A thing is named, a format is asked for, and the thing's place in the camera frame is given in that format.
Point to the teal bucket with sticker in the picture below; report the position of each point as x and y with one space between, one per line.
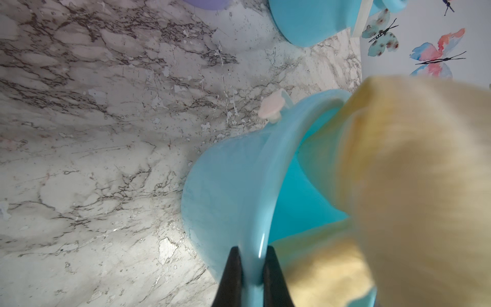
250 190

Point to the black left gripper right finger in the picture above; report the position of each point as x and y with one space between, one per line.
275 290

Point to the cream yellow microfibre cloth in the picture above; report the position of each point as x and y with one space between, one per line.
407 159

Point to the purple plastic bucket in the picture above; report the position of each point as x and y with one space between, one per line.
209 4

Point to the teal bucket at back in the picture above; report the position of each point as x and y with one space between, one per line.
305 23

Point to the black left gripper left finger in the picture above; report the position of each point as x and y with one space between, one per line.
230 287

